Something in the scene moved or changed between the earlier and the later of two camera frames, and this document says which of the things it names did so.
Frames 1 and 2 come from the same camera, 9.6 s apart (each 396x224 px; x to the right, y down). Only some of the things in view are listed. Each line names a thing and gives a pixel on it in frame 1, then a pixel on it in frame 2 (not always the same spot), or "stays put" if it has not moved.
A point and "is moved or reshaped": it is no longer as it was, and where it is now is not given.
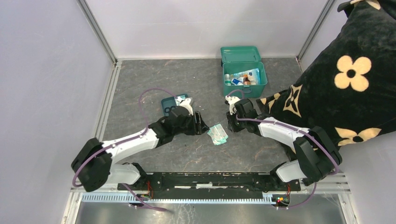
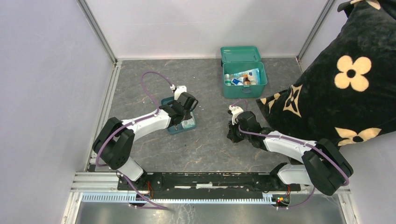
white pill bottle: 227,80 stays put
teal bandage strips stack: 217,134 is moved or reshaped
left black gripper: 199,128 → 188,115
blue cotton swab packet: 253,75 stays put
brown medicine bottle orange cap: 246,81 stays put
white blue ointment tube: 237,81 stays put
